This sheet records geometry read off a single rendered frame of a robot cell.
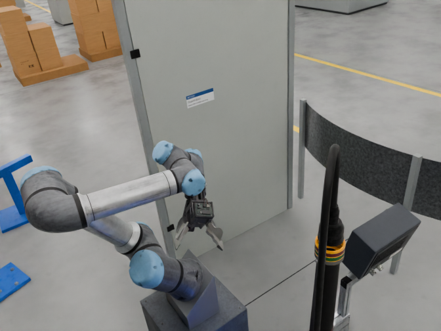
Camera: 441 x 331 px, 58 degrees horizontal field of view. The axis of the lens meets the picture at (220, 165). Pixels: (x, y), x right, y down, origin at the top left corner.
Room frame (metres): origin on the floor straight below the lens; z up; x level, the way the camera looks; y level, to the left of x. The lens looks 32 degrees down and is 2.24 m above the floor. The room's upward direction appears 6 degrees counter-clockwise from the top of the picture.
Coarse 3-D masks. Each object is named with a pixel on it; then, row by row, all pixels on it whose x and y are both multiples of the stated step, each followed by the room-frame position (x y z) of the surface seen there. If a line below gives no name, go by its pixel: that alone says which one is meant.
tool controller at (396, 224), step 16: (400, 208) 1.14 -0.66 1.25; (368, 224) 1.07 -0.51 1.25; (384, 224) 1.07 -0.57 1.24; (400, 224) 1.07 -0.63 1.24; (416, 224) 1.07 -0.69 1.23; (352, 240) 1.04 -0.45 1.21; (368, 240) 1.00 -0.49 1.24; (384, 240) 1.00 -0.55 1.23; (400, 240) 1.04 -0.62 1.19; (352, 256) 1.03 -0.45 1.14; (368, 256) 0.98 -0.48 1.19; (384, 256) 1.01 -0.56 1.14; (352, 272) 1.02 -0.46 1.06; (368, 272) 1.00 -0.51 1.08
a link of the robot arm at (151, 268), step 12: (144, 252) 0.96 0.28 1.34; (156, 252) 0.97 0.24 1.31; (132, 264) 0.95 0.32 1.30; (144, 264) 0.92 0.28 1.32; (156, 264) 0.91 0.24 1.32; (168, 264) 0.94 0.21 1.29; (132, 276) 0.91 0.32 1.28; (144, 276) 0.89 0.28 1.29; (156, 276) 0.89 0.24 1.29; (168, 276) 0.91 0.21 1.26; (156, 288) 0.89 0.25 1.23; (168, 288) 0.91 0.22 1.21
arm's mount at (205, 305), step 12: (204, 276) 0.98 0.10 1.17; (204, 288) 0.94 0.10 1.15; (216, 288) 0.96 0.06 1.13; (168, 300) 1.03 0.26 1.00; (192, 300) 0.93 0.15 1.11; (204, 300) 0.93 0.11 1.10; (216, 300) 0.96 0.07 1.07; (180, 312) 0.94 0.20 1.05; (192, 312) 0.90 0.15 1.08; (204, 312) 0.93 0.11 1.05; (216, 312) 0.95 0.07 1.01; (192, 324) 0.90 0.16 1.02
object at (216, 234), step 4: (208, 224) 0.96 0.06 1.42; (212, 224) 0.95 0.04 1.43; (208, 228) 0.96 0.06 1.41; (212, 228) 0.95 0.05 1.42; (216, 228) 0.94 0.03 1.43; (208, 232) 0.94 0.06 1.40; (212, 232) 0.94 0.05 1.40; (216, 232) 0.94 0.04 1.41; (220, 232) 0.92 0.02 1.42; (212, 236) 0.94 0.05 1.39; (216, 236) 0.93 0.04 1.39; (220, 236) 0.92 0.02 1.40; (216, 240) 0.92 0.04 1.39; (220, 240) 0.93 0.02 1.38; (216, 244) 0.92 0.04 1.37; (220, 244) 0.91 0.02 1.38; (220, 248) 0.90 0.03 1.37
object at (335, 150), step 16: (336, 144) 0.39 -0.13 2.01; (336, 160) 0.41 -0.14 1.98; (336, 176) 0.41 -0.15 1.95; (336, 192) 0.41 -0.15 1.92; (320, 224) 0.34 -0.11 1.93; (320, 240) 0.34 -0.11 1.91; (320, 256) 0.34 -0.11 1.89; (320, 272) 0.34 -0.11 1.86; (320, 288) 0.33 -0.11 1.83; (320, 304) 0.33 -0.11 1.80; (320, 320) 0.34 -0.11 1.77
